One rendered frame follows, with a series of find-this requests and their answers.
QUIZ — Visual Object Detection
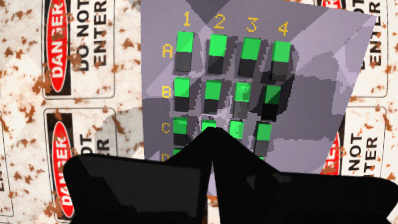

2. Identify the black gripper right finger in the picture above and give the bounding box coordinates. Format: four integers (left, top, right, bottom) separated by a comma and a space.
213, 127, 398, 224

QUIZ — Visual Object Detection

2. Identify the grey switch panel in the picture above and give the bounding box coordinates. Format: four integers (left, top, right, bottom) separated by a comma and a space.
140, 0, 377, 174

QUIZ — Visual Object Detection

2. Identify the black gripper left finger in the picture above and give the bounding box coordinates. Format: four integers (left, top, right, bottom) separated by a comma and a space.
63, 126, 216, 224

